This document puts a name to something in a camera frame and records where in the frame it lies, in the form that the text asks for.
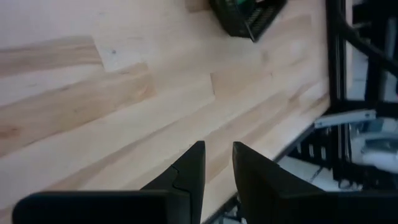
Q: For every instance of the white paper sheet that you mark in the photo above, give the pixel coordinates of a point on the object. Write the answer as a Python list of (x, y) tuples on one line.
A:
[(298, 171)]

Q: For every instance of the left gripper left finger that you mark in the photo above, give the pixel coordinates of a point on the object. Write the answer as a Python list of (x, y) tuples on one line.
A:
[(180, 199)]

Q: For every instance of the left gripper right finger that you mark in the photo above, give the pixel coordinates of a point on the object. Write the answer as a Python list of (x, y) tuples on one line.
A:
[(273, 199)]

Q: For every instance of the black aluminium rig frame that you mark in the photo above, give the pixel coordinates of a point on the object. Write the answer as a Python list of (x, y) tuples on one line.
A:
[(335, 62)]

